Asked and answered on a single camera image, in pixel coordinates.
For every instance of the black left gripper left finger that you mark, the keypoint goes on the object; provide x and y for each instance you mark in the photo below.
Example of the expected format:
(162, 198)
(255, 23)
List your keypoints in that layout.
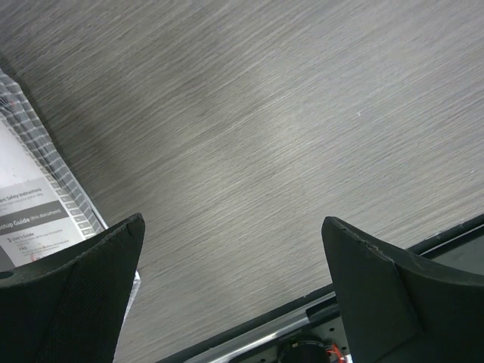
(70, 306)

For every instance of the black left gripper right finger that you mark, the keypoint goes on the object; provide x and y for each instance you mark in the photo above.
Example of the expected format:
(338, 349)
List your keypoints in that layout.
(397, 306)

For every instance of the bagged manual booklet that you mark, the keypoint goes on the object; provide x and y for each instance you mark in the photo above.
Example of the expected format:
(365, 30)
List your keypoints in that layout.
(43, 210)

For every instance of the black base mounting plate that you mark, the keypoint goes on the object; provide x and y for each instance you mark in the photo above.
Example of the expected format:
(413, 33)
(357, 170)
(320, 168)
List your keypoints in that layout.
(310, 329)

